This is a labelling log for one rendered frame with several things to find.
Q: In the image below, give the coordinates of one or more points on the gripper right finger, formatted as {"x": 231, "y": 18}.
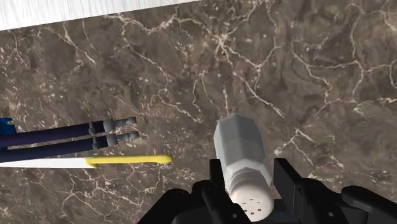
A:
{"x": 313, "y": 195}

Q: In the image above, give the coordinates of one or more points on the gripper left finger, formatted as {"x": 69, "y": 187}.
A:
{"x": 204, "y": 198}

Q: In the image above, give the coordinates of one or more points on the grey salt shaker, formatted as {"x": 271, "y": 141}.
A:
{"x": 243, "y": 164}

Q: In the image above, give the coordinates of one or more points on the white and yellow pen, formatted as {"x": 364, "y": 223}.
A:
{"x": 93, "y": 160}

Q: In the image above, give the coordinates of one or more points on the blue object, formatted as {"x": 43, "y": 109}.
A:
{"x": 6, "y": 127}

